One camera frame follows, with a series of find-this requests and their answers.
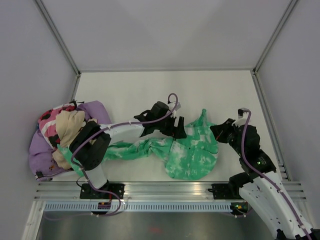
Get beige garment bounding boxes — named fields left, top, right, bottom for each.
left=52, top=110, right=87, bottom=170

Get green tie-dye trousers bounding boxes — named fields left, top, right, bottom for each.
left=57, top=108, right=220, bottom=181

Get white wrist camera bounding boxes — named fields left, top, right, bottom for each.
left=167, top=101, right=181, bottom=118
left=231, top=108, right=252, bottom=127

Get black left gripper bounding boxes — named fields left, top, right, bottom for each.
left=155, top=113, right=186, bottom=139

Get slotted cable duct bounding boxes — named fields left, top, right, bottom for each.
left=44, top=201, right=232, bottom=213

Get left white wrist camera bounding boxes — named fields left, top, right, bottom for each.
left=167, top=101, right=181, bottom=118

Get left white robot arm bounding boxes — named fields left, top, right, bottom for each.
left=68, top=101, right=187, bottom=199

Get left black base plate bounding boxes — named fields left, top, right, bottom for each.
left=79, top=183, right=125, bottom=200

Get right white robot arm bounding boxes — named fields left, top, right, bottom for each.
left=210, top=118, right=320, bottom=240

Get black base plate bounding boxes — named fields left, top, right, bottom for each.
left=207, top=183, right=243, bottom=200
left=79, top=183, right=125, bottom=200

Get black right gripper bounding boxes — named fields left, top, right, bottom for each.
left=210, top=117, right=245, bottom=157

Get aluminium rail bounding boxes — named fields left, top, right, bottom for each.
left=33, top=181, right=308, bottom=202

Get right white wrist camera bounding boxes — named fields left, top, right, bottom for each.
left=231, top=108, right=252, bottom=127

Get purple trousers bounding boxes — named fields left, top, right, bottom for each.
left=28, top=100, right=111, bottom=181

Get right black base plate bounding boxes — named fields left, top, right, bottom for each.
left=207, top=183, right=243, bottom=200

